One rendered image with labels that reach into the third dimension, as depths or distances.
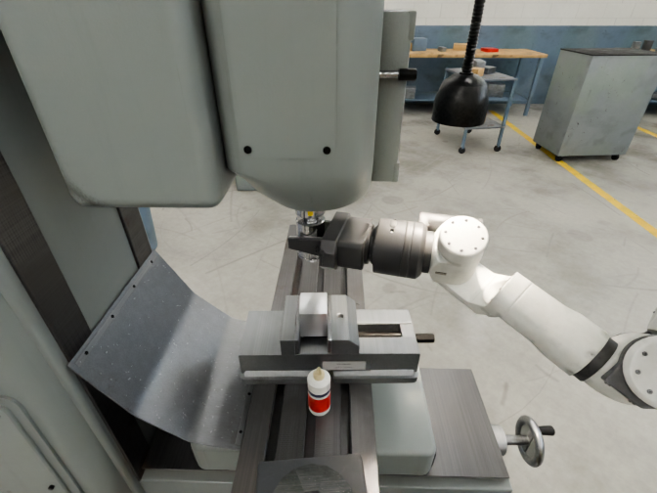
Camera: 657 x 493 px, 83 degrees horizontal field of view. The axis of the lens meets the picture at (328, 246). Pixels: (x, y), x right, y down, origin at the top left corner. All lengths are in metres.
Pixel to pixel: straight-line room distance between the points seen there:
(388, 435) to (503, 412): 1.21
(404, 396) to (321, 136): 0.64
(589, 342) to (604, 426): 1.63
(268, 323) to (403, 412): 0.35
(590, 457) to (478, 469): 1.12
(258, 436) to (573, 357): 0.50
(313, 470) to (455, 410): 0.61
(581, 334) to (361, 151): 0.35
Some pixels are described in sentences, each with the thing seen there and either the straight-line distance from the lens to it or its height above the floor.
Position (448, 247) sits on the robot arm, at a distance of 0.53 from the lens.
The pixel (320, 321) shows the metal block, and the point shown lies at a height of 1.06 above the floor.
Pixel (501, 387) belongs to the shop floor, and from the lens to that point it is 2.09.
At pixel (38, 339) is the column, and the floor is 1.16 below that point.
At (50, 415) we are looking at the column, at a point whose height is 1.01.
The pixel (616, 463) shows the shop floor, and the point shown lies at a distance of 2.09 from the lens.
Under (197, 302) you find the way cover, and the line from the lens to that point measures 0.96.
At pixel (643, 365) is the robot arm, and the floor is 1.24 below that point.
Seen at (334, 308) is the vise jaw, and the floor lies 1.04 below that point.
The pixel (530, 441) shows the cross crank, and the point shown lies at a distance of 1.15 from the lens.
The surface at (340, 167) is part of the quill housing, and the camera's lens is 0.46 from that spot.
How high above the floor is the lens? 1.56
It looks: 34 degrees down
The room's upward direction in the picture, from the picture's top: straight up
